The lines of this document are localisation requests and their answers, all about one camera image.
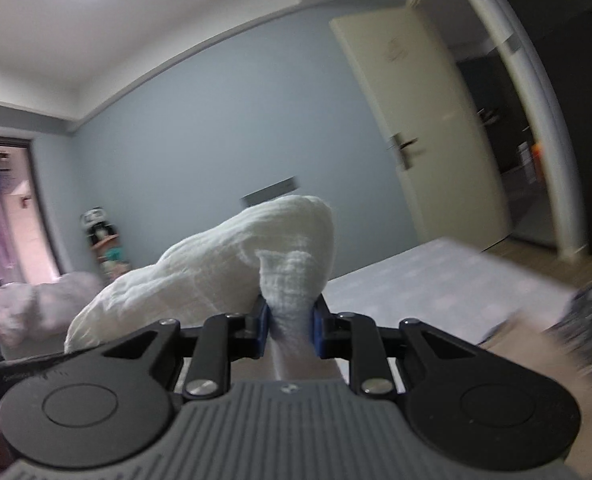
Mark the polka dot bed sheet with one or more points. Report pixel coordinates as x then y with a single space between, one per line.
425 280

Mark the white door frame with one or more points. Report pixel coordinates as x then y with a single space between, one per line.
550 135

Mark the cream door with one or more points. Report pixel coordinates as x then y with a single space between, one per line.
425 110

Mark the white muslin garment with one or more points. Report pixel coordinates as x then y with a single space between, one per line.
201 270

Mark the orange box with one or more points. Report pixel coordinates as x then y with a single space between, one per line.
537 152

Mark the grey garment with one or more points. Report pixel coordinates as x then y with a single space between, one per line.
590 315

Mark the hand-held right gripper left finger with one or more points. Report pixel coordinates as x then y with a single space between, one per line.
262 332

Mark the balcony glass door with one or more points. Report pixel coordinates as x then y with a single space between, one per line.
6 210

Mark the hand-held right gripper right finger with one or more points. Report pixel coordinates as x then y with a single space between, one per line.
317 335

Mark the row of plush toys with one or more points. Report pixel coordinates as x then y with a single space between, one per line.
103 245

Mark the beige garment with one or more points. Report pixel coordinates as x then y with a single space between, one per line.
540 355

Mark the pink fuzzy blanket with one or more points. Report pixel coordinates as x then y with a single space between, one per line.
41 305

